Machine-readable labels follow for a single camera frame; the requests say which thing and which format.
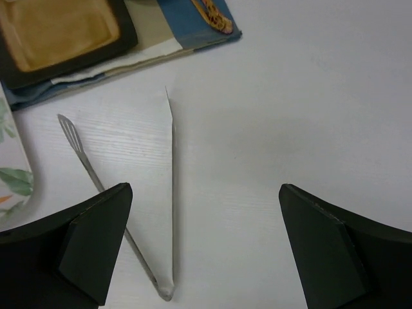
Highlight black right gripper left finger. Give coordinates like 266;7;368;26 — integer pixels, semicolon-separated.
1;183;133;309

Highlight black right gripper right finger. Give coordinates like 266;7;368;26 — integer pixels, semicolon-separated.
279;183;411;308

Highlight metal serving tongs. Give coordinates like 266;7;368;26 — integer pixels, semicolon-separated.
57;85;180;303

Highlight floral leaf print tray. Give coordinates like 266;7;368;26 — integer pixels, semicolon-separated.
1;89;40;230

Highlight brown square plate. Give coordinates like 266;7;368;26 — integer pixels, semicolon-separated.
1;1;138;89

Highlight blue striped placemat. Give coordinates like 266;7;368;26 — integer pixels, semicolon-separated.
3;1;242;111

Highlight gold patterned spoon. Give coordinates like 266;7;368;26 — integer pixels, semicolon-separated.
191;0;234;35

